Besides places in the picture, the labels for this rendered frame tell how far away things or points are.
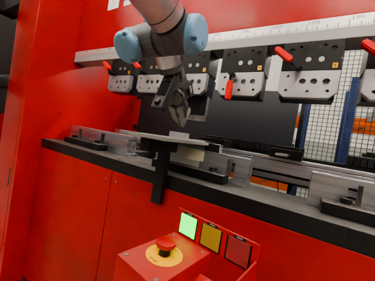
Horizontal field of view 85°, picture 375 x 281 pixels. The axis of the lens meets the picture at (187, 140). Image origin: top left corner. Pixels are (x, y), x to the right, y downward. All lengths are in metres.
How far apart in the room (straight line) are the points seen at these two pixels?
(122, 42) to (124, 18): 0.68
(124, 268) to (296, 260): 0.39
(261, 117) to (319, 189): 0.66
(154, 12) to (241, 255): 0.47
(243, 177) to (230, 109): 0.67
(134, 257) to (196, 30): 0.44
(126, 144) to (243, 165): 0.56
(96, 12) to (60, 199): 1.02
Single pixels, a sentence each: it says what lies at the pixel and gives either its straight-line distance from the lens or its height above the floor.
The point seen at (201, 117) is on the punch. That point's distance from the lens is 0.80.
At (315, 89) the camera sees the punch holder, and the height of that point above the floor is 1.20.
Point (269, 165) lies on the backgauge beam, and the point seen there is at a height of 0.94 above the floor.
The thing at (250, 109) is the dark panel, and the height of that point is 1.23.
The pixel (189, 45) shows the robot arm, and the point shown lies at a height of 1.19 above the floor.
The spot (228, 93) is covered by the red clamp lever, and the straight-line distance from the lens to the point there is 0.69.
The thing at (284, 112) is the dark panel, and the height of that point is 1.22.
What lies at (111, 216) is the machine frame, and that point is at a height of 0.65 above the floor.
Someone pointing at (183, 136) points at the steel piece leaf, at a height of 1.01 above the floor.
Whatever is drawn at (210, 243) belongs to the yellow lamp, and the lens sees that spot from 0.48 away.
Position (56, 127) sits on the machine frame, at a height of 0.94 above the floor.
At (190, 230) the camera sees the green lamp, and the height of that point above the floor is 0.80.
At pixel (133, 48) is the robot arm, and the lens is 0.52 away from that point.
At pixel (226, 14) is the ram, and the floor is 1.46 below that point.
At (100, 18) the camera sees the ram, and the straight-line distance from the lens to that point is 1.37.
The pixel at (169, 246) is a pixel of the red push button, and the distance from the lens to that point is 0.42.
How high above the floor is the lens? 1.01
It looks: 1 degrees down
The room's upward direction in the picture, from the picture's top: 9 degrees clockwise
